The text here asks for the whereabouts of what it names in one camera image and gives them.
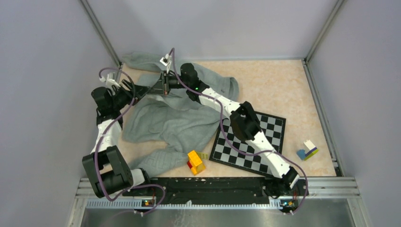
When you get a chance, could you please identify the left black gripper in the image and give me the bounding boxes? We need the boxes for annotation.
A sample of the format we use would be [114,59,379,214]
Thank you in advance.
[111,79,150,110]

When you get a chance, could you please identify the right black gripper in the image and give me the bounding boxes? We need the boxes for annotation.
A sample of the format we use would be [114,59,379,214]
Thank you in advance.
[147,72,189,97]

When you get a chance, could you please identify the grey zip jacket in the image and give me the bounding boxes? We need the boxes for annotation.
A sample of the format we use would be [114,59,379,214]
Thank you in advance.
[122,52,240,177]

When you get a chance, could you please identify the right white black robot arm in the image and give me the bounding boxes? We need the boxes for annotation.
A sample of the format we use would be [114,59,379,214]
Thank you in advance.
[154,63,300,195]

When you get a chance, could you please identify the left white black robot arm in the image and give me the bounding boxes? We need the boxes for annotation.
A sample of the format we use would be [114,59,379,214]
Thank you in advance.
[82,80,152,198]

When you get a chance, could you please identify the yellow red toy block stack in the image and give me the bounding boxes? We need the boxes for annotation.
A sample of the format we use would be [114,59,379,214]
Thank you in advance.
[187,150,209,175]

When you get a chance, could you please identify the black white checkerboard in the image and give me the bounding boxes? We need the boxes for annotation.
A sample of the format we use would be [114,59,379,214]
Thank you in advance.
[209,112,286,176]

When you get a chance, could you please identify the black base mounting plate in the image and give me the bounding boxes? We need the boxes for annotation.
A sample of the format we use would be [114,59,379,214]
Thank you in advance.
[123,177,309,205]

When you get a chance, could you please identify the blue white green toy blocks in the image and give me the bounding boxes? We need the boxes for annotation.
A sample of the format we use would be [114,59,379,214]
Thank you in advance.
[296,140,319,161]

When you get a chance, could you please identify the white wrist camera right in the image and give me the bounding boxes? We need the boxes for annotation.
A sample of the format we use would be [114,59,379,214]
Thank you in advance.
[160,54,172,67]

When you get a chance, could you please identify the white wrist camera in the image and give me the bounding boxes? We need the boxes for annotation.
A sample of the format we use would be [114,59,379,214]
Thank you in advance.
[99,72,121,88]
[160,54,172,67]

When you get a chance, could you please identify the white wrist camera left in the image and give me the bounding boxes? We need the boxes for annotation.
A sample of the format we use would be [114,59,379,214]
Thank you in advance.
[99,72,121,88]

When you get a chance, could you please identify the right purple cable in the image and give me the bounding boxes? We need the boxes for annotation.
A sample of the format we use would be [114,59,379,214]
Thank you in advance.
[168,47,309,216]

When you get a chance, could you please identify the aluminium front frame rail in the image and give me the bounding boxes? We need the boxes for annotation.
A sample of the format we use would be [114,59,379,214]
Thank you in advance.
[68,177,368,227]

